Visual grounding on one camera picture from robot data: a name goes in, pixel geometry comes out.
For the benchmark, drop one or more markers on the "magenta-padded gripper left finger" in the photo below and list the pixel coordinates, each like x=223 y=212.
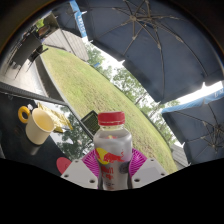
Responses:
x=80 y=173

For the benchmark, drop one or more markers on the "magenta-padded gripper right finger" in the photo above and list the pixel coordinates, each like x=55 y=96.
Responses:
x=148 y=171

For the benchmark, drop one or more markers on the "clear red-capped drink bottle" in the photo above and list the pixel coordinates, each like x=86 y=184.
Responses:
x=112 y=150

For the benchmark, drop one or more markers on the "yellow crumpled plastic bag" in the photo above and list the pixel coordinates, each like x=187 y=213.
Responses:
x=55 y=116

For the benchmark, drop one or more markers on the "navy patio umbrella blue edge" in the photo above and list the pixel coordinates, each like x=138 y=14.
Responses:
x=200 y=130

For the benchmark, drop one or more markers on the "large navy patio umbrella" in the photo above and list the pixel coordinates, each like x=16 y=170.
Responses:
x=160 y=43

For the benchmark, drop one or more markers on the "grey stone building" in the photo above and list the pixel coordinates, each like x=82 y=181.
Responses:
x=66 y=43

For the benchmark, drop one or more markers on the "dark outdoor chair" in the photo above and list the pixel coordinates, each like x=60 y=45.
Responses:
x=28 y=46

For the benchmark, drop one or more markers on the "blue lettered patio umbrella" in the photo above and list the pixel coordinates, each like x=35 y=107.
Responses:
x=79 y=18

